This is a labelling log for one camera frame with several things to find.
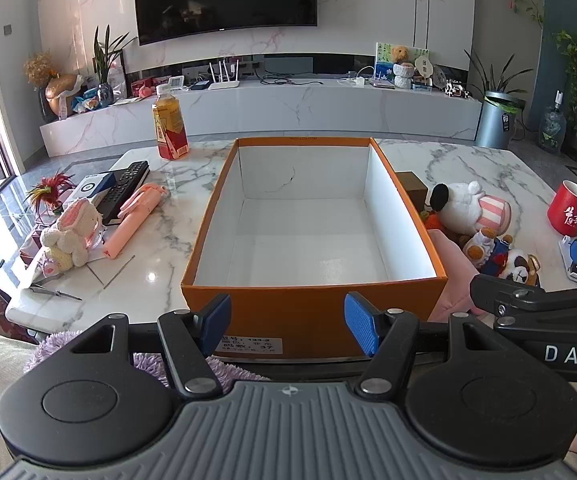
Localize potted orchid plant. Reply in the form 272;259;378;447
91;24;139;107

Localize purple fuzzy garment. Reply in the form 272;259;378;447
23;334;269;392

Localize white charger cable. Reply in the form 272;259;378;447
337;66;375;88

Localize blue plastic packet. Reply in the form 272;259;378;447
74;86;103;111

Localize small metal scissors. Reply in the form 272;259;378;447
28;281;83;302

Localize black cable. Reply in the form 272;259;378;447
261;71;302;86

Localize white router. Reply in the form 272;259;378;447
207;59;243;91

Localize pink ornament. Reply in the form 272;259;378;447
131;77;169;98

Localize drink bottle with red label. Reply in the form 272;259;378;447
151;85;190;161

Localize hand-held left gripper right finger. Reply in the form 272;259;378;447
343;291;519;396

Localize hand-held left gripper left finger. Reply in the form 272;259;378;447
63;294;232;401

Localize white plush cat toy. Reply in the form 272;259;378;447
429;181;514;237

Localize small white hand fan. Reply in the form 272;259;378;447
413;56;432;86

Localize white pink crochet bunny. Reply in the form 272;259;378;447
40;199;104;267

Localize black remote control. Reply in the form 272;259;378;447
94;160;150;227

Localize grey cylindrical bin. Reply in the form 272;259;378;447
475;91;527;150

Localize orange cardboard box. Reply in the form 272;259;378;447
181;136;449;361

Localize blue and white box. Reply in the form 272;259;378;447
63;170;119;207

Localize red cup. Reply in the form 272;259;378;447
547;180;577;239

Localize pink selfie stick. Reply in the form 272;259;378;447
103;183;169;260

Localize brown white dog plush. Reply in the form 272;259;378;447
497;252;542;288

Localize red green feather shuttlecock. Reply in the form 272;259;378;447
26;172;76;216

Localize glass vase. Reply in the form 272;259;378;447
540;91;568;155

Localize teddy bear picture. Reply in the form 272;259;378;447
375;42;430;83

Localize brown cardboard box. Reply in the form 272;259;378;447
396;171;429;208

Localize golden gourd ornament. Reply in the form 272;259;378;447
23;51;83;122

